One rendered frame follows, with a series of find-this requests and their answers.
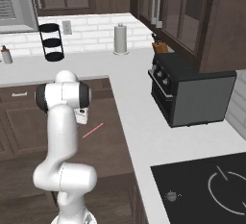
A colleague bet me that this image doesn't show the white bottle with brown cap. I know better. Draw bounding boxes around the white bottle with brown cap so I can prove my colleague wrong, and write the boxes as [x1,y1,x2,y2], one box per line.
[0,44,14,65]

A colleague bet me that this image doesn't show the white paper towel roll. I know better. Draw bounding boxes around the white paper towel roll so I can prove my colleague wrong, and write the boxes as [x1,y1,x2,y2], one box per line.
[112,22,131,57]

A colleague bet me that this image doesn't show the grey hob knob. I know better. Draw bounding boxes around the grey hob knob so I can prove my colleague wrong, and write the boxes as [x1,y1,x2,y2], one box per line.
[164,189,179,203]

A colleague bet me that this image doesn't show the black three-tier stand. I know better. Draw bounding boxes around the black three-tier stand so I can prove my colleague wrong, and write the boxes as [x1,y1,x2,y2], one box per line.
[37,22,65,63]

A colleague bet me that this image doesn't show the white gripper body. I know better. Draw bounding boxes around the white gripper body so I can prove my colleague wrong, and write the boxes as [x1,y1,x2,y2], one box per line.
[75,113,88,126]

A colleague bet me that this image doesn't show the silver drawer handle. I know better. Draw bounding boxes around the silver drawer handle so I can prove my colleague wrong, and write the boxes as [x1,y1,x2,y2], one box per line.
[11,90,29,98]

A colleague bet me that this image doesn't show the grey framed window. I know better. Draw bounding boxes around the grey framed window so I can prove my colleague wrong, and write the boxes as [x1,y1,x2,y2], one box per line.
[0,0,40,35]

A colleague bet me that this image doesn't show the grey wall socket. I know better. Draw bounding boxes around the grey wall socket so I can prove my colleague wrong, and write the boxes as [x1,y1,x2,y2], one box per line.
[61,19,73,36]

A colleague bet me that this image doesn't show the pink straw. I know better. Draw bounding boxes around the pink straw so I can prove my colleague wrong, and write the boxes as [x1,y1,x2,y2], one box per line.
[82,122,105,139]

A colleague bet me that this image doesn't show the black hob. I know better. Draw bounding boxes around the black hob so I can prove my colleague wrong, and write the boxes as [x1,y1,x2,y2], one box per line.
[150,152,246,224]

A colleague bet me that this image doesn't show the black toaster oven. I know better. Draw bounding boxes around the black toaster oven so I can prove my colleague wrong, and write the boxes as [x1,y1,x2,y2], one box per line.
[147,52,237,129]

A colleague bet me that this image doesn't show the open dark wood drawer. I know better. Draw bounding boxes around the open dark wood drawer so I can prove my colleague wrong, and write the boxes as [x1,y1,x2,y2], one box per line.
[47,96,136,184]

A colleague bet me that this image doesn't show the dark wood cupboard door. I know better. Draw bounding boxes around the dark wood cupboard door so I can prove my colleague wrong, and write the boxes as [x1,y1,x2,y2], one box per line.
[0,105,50,157]

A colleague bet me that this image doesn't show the glass-fronted dark wall cupboards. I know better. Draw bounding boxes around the glass-fronted dark wall cupboards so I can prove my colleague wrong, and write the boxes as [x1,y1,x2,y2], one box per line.
[137,0,246,74]

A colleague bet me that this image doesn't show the dark wood drawer front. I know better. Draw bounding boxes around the dark wood drawer front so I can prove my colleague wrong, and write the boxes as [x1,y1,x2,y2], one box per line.
[0,85,39,106]

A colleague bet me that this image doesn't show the wooden knife block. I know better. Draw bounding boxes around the wooden knife block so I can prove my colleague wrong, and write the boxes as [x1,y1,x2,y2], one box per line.
[150,32,169,55]

